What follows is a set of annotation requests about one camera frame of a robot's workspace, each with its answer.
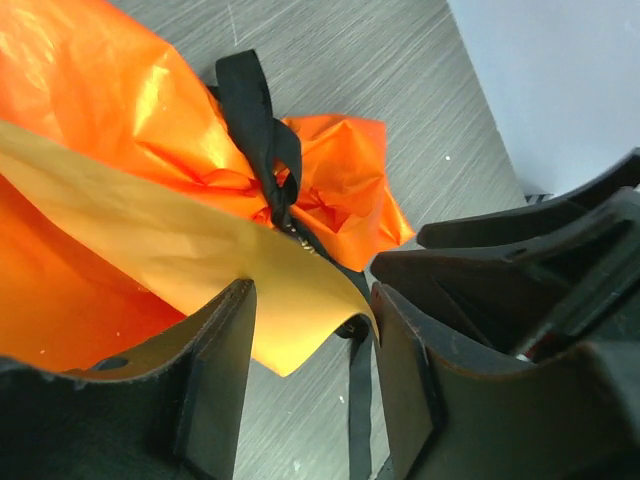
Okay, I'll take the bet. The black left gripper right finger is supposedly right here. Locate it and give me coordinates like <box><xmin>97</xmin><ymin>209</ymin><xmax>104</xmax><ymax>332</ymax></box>
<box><xmin>372</xmin><ymin>283</ymin><xmax>639</xmax><ymax>479</ymax></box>

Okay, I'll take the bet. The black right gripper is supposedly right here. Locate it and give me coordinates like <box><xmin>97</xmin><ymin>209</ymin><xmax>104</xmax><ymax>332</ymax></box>
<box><xmin>372</xmin><ymin>149</ymin><xmax>639</xmax><ymax>360</ymax></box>

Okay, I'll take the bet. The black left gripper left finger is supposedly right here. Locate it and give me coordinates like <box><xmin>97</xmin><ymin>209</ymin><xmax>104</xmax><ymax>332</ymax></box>
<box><xmin>1</xmin><ymin>279</ymin><xmax>257</xmax><ymax>479</ymax></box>

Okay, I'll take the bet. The orange yellow wrapping paper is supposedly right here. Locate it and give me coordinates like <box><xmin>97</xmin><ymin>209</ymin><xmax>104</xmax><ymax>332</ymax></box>
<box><xmin>1</xmin><ymin>1</ymin><xmax>413</xmax><ymax>376</ymax></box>

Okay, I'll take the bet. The black ribbon strap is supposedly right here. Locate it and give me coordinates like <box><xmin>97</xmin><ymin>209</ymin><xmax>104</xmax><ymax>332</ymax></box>
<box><xmin>206</xmin><ymin>48</ymin><xmax>375</xmax><ymax>480</ymax></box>

